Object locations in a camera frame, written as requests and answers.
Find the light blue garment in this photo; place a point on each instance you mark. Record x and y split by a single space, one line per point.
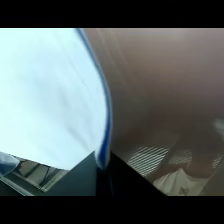
50 96

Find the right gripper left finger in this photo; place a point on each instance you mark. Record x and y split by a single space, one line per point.
78 180

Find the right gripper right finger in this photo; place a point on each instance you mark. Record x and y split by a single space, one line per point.
131 181

